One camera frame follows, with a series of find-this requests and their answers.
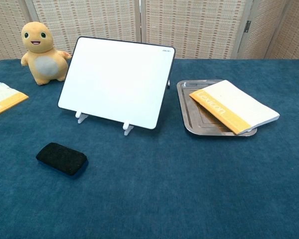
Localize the black rectangular block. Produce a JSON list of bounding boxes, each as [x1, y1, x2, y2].
[[35, 142, 89, 180]]

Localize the white rectangular board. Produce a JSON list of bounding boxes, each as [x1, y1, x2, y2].
[[57, 36, 177, 130]]

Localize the stainless steel tray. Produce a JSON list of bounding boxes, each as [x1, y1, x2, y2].
[[176, 79, 258, 137]]

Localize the blue table cloth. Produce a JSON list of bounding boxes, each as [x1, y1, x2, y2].
[[0, 58, 299, 239]]

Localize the white and orange Lexicon book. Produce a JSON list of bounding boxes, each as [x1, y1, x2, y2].
[[188, 80, 281, 135], [0, 82, 30, 120]]

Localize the yellow plush dinosaur toy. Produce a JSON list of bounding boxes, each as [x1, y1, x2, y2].
[[20, 21, 72, 86]]

